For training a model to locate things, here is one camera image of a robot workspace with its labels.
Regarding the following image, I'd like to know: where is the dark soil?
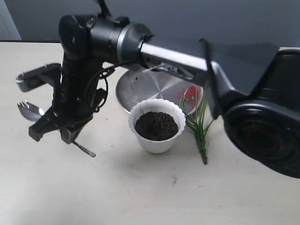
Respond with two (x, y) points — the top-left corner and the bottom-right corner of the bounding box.
(135, 112), (179, 141)

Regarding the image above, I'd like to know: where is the black camera cable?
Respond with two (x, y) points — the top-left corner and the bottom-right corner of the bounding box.
(85, 61), (141, 115)

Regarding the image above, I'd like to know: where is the round steel plate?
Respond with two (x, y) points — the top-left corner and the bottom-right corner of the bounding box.
(115, 69), (203, 115)

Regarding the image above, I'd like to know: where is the red artificial flower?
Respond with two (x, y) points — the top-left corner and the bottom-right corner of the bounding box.
(180, 85), (214, 165)

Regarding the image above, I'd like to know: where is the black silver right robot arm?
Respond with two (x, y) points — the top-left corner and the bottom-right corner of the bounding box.
(29, 0), (300, 178)

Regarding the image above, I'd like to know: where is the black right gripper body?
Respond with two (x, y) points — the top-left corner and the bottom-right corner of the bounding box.
(43, 56), (103, 127)

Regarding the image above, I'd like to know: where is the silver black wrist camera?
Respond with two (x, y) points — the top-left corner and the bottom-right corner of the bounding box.
(15, 63), (61, 92)

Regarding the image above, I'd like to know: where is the steel spork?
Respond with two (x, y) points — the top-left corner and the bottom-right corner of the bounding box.
(17, 100), (96, 158)

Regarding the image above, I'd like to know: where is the white scalloped plastic pot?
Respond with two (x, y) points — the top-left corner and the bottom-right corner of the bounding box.
(128, 98), (186, 154)

